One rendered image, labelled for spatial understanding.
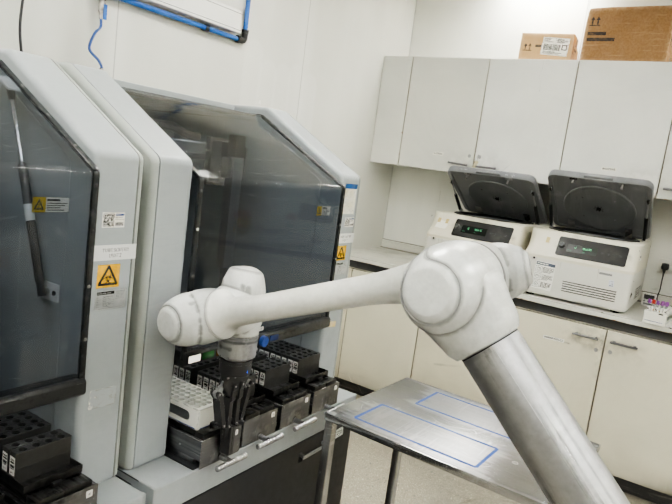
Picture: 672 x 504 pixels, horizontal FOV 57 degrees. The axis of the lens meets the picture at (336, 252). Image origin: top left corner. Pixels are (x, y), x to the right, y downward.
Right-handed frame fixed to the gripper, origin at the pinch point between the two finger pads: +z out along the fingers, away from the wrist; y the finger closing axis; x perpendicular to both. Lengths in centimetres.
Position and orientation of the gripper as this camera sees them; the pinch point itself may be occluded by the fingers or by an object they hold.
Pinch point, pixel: (227, 438)
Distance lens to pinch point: 154.2
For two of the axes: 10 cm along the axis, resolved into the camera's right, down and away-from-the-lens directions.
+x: 8.3, 1.9, -5.3
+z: -1.3, 9.8, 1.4
